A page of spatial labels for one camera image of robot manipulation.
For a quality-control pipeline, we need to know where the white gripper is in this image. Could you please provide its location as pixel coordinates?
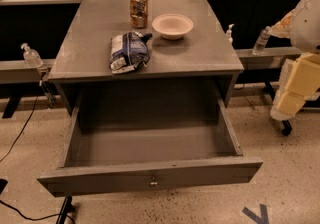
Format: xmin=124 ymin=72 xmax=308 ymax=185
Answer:
xmin=269 ymin=52 xmax=320 ymax=122

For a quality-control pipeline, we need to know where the blue white chip bag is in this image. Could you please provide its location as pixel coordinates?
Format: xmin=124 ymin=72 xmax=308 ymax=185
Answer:
xmin=109 ymin=31 xmax=152 ymax=74

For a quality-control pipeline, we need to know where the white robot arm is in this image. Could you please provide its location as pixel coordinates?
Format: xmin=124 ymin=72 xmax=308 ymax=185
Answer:
xmin=270 ymin=0 xmax=320 ymax=121

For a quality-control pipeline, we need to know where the metal drawer knob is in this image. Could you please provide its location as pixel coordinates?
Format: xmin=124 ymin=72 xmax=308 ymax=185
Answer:
xmin=149 ymin=177 xmax=159 ymax=187

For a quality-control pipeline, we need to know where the open grey top drawer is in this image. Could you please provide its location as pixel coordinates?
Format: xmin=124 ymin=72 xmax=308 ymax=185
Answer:
xmin=38 ymin=93 xmax=263 ymax=197

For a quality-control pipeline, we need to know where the clear water bottle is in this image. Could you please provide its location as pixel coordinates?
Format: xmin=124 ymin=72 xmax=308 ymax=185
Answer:
xmin=252 ymin=26 xmax=270 ymax=55

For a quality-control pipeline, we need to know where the small white pump bottle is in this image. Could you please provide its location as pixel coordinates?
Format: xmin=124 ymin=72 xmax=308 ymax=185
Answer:
xmin=226 ymin=24 xmax=234 ymax=44

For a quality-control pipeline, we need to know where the white paper bowl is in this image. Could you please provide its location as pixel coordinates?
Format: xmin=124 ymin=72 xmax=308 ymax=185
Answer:
xmin=152 ymin=14 xmax=193 ymax=40

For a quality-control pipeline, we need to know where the orange soda can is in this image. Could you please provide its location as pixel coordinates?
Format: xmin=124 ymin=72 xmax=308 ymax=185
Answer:
xmin=130 ymin=0 xmax=148 ymax=28

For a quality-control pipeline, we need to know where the left hand sanitizer bottle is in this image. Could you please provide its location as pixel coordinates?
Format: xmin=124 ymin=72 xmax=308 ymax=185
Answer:
xmin=21 ymin=43 xmax=44 ymax=68

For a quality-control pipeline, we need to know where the black floor cable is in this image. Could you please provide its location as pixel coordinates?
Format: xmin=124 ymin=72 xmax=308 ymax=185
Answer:
xmin=0 ymin=94 xmax=76 ymax=224

